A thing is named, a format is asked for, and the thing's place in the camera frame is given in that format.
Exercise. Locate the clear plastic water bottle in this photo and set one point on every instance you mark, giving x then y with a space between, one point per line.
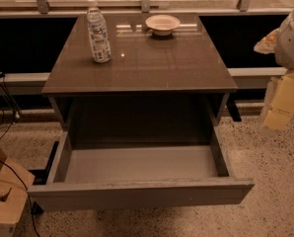
98 33

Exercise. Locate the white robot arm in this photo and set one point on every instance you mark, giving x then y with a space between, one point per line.
280 42

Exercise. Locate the cardboard box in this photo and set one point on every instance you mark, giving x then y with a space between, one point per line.
14 181

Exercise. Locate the white shallow bowl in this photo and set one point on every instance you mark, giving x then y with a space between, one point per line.
162 25

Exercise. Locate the grey top drawer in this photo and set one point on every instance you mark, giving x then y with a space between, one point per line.
136 152

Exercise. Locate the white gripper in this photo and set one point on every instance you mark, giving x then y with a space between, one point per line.
292 41

